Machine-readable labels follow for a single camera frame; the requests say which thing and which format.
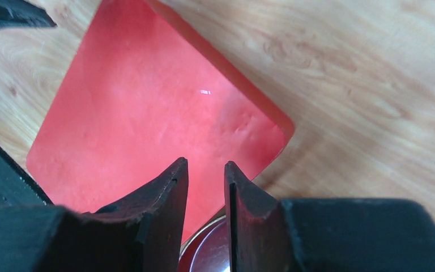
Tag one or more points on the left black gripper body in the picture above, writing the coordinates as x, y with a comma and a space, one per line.
17, 187

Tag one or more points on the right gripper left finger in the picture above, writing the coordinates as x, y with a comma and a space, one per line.
140, 232

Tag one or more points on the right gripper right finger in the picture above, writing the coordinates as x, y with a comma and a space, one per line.
324, 234

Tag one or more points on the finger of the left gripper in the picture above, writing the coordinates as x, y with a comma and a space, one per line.
19, 13

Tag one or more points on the red box lid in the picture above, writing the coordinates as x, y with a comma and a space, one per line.
137, 96

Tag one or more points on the dark red round tray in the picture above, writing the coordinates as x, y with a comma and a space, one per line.
207, 250

